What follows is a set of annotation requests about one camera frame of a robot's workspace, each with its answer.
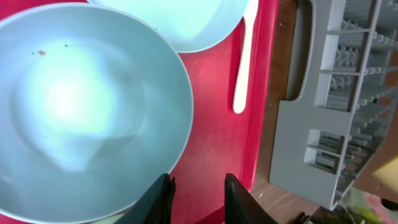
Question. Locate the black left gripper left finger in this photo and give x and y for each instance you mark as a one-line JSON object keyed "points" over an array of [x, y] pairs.
{"points": [[155, 206]]}

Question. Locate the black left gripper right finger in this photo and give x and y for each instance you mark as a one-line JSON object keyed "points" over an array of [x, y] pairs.
{"points": [[239, 205]]}

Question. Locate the mint green bowl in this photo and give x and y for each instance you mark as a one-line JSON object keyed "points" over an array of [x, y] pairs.
{"points": [[95, 106]]}

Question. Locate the grey dishwasher rack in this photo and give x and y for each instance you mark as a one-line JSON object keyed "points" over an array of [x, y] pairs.
{"points": [[338, 108]]}

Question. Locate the white plastic spoon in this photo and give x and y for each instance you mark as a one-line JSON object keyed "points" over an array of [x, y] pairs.
{"points": [[242, 81]]}

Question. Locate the light blue plate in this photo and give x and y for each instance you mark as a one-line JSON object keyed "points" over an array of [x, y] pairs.
{"points": [[188, 25]]}

